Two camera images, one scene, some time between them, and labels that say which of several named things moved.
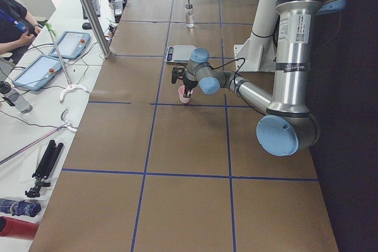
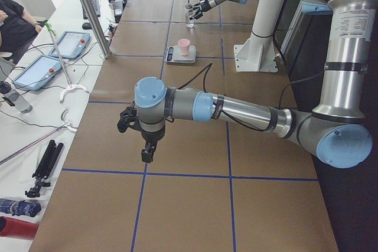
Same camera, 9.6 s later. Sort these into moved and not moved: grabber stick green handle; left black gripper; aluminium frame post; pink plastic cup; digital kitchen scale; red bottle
Moved: pink plastic cup; left black gripper
Not moved: grabber stick green handle; red bottle; digital kitchen scale; aluminium frame post
